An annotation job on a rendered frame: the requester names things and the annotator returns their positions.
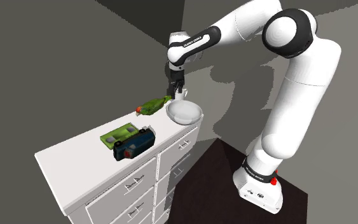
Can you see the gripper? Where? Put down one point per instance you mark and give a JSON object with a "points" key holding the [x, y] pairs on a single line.
{"points": [[176, 75]]}

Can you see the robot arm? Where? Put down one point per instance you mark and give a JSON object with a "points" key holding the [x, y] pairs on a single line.
{"points": [[299, 102]]}

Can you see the small white cup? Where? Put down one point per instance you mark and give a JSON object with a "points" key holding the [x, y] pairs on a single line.
{"points": [[181, 94]]}

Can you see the white bowl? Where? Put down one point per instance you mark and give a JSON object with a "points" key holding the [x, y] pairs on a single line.
{"points": [[184, 112]]}

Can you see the green parrot figure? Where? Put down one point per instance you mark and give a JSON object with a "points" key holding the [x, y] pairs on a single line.
{"points": [[150, 106]]}

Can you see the dark blue device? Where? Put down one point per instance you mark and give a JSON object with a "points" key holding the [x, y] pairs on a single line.
{"points": [[133, 145]]}

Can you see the green flat box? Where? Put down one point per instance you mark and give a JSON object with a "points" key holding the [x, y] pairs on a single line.
{"points": [[116, 135]]}

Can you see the dark robot stand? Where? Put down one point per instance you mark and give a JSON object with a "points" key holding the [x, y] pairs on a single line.
{"points": [[209, 186]]}

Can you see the white chest of drawers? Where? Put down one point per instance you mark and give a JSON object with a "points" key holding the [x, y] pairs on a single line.
{"points": [[79, 164]]}

